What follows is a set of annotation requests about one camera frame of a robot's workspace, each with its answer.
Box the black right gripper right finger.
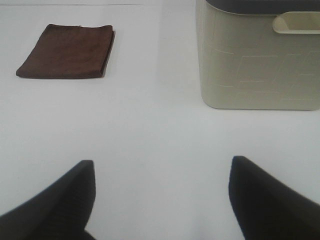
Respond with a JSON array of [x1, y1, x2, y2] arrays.
[[228, 156, 320, 240]]

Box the brown towel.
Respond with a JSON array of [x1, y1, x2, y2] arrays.
[[16, 24, 114, 79]]

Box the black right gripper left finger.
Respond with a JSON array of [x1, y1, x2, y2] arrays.
[[0, 160, 96, 240]]

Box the beige plastic basket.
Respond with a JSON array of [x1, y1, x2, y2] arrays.
[[195, 0, 320, 110]]

